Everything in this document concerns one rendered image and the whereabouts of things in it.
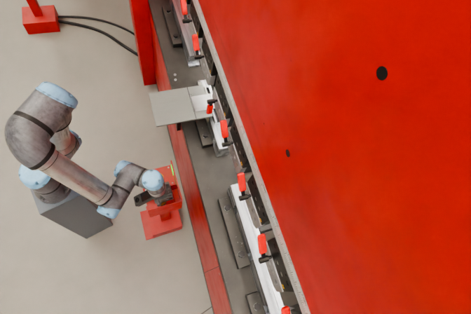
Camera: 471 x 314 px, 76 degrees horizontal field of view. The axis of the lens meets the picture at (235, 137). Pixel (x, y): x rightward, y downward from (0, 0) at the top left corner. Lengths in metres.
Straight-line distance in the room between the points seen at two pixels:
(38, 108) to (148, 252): 1.44
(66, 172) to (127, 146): 1.41
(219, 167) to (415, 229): 1.10
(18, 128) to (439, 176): 0.96
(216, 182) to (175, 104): 0.41
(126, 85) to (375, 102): 2.45
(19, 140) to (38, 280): 1.47
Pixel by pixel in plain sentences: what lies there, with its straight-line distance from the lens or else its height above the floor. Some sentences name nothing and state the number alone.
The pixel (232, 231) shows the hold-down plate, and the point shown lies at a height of 0.91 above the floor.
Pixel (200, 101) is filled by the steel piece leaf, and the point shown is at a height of 1.00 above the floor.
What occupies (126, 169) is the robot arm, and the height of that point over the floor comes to 1.07.
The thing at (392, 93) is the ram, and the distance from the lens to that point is 0.42.
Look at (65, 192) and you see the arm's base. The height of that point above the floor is 0.80.
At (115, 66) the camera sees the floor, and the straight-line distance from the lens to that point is 2.88.
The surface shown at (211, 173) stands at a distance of 1.43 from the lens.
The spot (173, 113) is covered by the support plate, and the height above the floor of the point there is 1.00.
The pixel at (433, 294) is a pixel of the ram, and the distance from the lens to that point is 0.49.
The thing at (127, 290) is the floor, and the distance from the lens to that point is 2.24.
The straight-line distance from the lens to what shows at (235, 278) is 1.36.
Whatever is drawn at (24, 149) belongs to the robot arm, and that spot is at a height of 1.36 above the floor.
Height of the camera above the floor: 2.22
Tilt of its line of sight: 62 degrees down
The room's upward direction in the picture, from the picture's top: 22 degrees clockwise
